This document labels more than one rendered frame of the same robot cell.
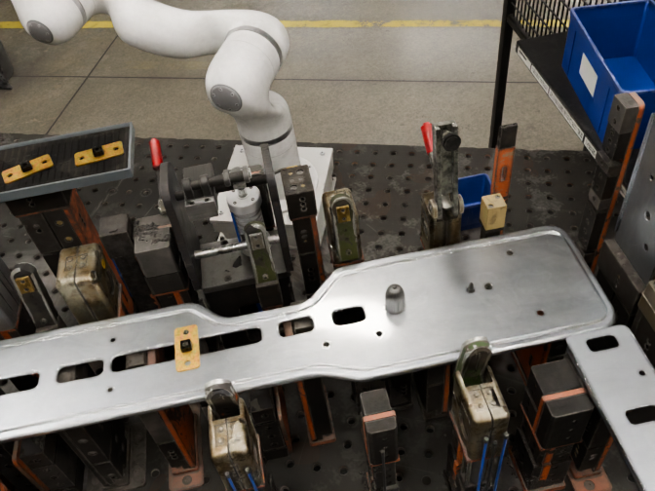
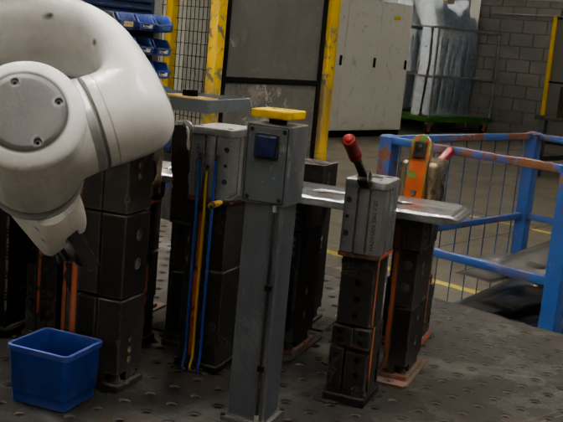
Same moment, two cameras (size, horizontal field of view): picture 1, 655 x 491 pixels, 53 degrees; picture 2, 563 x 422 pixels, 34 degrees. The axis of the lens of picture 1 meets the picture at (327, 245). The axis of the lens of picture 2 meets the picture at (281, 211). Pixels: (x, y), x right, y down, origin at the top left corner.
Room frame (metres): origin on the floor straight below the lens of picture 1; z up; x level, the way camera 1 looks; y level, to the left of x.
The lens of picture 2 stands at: (2.08, 1.33, 1.25)
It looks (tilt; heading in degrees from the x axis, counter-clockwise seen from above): 10 degrees down; 205
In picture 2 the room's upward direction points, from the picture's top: 5 degrees clockwise
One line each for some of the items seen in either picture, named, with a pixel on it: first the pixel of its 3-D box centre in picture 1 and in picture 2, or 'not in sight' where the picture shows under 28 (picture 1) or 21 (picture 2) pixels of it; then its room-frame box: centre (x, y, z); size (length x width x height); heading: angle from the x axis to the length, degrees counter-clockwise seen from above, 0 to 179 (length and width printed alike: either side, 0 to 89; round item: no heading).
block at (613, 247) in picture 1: (609, 318); not in sight; (0.66, -0.48, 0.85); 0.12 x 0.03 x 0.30; 4
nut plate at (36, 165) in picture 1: (26, 167); not in sight; (0.92, 0.50, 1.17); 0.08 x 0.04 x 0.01; 114
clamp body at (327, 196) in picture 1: (347, 270); not in sight; (0.83, -0.03, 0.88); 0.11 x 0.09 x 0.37; 4
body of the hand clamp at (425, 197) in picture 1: (439, 265); not in sight; (0.82, -0.21, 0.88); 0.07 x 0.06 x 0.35; 4
